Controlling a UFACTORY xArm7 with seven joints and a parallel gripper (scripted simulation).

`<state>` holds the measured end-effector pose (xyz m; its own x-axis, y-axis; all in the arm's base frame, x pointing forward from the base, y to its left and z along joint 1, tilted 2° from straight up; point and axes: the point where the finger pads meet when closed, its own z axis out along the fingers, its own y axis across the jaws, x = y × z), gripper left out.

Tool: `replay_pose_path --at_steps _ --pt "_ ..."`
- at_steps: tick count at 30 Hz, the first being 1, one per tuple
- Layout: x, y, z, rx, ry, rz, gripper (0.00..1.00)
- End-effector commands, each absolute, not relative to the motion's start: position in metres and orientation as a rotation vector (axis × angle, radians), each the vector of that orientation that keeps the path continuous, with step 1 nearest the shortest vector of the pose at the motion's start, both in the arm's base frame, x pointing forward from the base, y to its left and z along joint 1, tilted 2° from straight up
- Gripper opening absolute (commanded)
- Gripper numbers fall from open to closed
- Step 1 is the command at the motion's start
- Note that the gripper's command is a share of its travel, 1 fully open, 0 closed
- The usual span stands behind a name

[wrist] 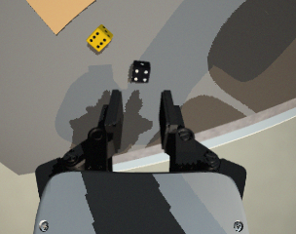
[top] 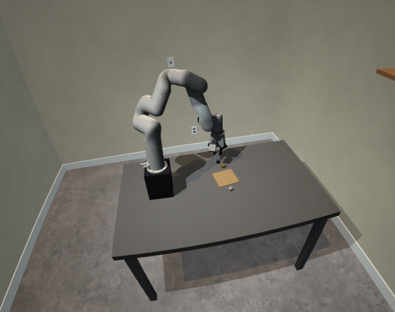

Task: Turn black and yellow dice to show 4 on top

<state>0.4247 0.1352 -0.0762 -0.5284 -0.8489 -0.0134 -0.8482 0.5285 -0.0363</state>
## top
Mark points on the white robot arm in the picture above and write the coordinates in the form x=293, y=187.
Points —
x=156, y=104

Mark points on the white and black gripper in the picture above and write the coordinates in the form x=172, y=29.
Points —
x=220, y=141

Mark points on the orange flat mat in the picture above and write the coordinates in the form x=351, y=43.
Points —
x=226, y=177

